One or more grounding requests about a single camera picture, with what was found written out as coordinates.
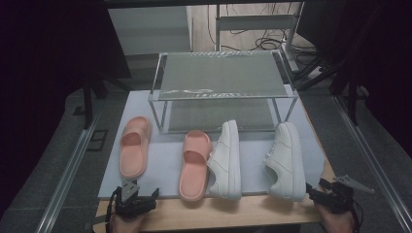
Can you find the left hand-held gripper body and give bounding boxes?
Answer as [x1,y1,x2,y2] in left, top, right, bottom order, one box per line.
[111,179,154,218]

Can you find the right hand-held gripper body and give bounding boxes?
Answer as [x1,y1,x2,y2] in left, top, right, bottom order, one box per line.
[319,174,376,215]

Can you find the pink slipper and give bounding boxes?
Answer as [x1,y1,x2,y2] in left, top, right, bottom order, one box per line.
[178,129,214,203]
[119,116,154,180]

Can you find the white sneaker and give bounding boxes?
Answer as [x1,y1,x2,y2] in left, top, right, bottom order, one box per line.
[206,119,243,201]
[262,121,308,202]

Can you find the metal shoe rack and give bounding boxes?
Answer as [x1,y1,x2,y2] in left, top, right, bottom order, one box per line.
[148,49,299,135]

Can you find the person's left hand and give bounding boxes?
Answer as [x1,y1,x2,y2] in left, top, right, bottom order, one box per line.
[108,212,148,233]

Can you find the person's right hand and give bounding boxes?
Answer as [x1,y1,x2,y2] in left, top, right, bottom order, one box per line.
[315,203,358,233]

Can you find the pale grey mat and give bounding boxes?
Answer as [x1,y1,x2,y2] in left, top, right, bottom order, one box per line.
[97,84,326,199]

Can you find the black floor socket plate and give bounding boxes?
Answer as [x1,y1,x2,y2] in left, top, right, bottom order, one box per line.
[86,129,109,152]

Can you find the black tripod legs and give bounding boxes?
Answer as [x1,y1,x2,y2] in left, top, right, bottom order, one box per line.
[293,56,368,127]

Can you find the black stand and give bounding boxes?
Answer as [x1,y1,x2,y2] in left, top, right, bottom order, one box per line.
[81,69,132,130]

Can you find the white cabinet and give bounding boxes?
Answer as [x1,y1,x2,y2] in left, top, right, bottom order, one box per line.
[107,5,192,56]

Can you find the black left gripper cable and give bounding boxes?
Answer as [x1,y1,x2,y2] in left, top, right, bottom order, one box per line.
[107,186,120,233]

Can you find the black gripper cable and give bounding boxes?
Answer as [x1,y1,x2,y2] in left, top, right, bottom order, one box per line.
[107,186,120,233]
[351,198,364,233]

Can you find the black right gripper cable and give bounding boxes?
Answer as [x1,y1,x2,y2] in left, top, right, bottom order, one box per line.
[351,198,364,233]

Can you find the aluminium rail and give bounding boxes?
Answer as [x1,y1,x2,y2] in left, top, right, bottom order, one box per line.
[332,96,412,233]
[34,113,102,233]

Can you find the black floor cables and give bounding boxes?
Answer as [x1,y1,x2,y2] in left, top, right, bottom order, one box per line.
[207,3,320,57]

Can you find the white metal stand frame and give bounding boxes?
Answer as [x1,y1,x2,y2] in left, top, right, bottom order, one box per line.
[214,1,306,73]

